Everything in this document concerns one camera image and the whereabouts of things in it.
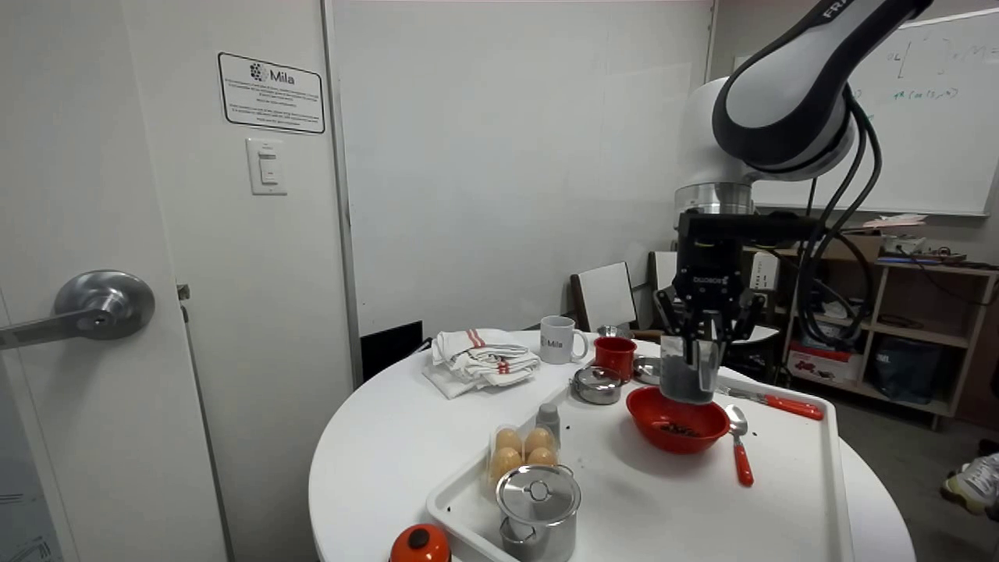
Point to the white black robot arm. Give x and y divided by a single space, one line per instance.
785 113

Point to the white whiteboard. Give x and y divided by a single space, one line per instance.
931 98

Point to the clear jar with dark contents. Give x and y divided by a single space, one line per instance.
687 382

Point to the white door sign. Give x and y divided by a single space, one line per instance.
270 95

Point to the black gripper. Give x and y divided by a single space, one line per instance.
709 295

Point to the round steel lid dish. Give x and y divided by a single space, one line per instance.
595 385

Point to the steel canister with lid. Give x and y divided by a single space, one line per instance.
538 514

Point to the red handled spoon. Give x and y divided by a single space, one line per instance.
740 456

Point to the red plastic bowl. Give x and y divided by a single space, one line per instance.
674 426

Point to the black box behind table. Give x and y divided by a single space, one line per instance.
388 348

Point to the silver door handle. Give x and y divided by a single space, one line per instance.
101 304

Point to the red handled knife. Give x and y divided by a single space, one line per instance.
778 402

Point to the white light switch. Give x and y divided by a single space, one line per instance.
263 161

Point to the small grey shaker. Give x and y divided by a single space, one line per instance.
548 417

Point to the white plastic tray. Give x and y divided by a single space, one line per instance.
641 503

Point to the white mug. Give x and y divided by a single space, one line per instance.
559 342

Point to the white red striped cloth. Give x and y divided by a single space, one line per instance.
477 361

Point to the red mug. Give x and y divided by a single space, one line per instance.
617 358

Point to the small steel bowl on tray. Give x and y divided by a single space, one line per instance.
648 369

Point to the white sneaker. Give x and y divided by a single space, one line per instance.
975 486

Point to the wooden shelf unit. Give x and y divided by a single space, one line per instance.
885 326

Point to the bag of bread rolls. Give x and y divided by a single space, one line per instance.
513 452

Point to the round white table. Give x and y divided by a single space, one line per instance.
396 439

